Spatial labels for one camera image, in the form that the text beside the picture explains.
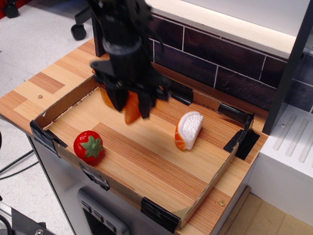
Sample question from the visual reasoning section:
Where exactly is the orange plastic pot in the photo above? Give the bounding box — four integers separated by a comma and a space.
92, 69, 114, 109

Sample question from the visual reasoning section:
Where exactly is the cardboard fence with black tape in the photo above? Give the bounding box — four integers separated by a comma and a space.
30, 78, 258, 235

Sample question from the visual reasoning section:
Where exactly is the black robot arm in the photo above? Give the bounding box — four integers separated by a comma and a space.
88, 0, 171, 118

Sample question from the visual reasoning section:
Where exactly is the black floor cable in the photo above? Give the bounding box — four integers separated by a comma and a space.
0, 149, 40, 181

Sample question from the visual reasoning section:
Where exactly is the red toy strawberry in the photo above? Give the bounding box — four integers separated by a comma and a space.
73, 130, 104, 162

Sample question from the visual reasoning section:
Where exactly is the grey toy oven panel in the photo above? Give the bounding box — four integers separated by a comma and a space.
77, 189, 130, 235

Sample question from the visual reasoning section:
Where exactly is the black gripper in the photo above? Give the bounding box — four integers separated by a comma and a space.
91, 37, 171, 119

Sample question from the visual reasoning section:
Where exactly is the white orange sushi toy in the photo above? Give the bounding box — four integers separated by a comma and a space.
175, 111, 203, 150

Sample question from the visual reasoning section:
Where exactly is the dark wooden corner post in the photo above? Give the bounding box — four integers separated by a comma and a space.
91, 13, 106, 57

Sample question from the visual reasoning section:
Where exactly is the black chair caster wheel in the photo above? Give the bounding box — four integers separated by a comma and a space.
70, 24, 87, 41

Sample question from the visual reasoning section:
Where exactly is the white toy sink drainboard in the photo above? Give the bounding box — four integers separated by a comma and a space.
261, 105, 313, 177

